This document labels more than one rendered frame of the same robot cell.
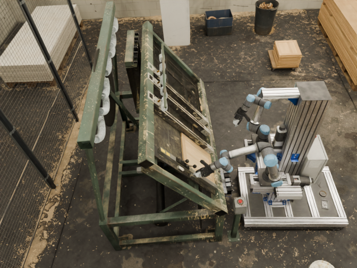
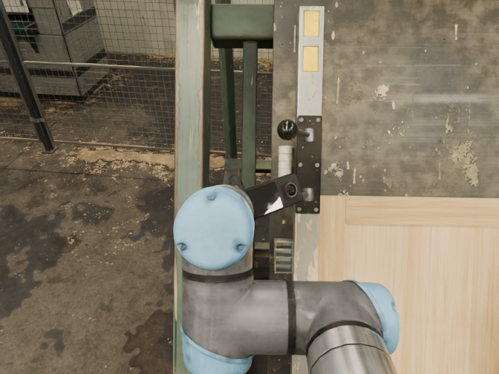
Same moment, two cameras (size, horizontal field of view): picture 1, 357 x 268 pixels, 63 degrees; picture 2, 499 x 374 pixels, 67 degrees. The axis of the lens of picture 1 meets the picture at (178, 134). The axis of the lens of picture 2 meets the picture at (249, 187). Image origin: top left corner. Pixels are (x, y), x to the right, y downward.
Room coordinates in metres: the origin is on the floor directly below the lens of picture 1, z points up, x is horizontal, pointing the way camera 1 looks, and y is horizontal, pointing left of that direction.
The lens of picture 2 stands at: (1.55, -0.65, 1.85)
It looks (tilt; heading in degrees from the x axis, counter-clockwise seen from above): 38 degrees down; 91
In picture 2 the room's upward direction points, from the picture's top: straight up
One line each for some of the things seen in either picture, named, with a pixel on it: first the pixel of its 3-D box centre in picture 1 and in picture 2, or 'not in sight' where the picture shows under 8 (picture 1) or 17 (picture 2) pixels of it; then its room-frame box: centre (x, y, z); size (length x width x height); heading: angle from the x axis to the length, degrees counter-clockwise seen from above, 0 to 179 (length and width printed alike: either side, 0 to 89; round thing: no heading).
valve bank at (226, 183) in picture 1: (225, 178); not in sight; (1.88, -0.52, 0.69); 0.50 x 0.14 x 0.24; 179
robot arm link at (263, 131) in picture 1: (263, 131); not in sight; (2.14, -0.97, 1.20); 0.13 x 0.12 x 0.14; 50
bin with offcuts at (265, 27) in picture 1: (264, 17); not in sight; (6.22, -2.22, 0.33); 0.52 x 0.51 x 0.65; 174
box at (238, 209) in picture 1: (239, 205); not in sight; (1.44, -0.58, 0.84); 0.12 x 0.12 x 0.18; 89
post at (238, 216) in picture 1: (235, 223); not in sight; (1.44, -0.58, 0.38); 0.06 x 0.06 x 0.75; 89
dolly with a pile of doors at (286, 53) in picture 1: (283, 55); not in sight; (4.92, -2.27, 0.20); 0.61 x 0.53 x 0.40; 174
